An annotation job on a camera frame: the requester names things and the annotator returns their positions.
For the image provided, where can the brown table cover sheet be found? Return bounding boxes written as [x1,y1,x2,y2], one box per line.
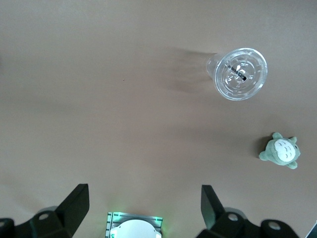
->
[0,0,317,238]

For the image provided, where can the clear plastic cup with lid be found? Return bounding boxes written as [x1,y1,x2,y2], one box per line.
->
[205,47,268,101]

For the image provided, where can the black straw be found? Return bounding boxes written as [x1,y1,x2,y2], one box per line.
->
[225,64,247,80]

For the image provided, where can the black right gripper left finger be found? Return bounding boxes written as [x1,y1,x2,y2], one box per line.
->
[0,183,90,238]

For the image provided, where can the grey green totoro plush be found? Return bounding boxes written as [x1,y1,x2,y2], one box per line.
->
[259,132,302,170]

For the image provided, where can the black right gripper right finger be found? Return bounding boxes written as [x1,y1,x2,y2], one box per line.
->
[195,184,298,238]

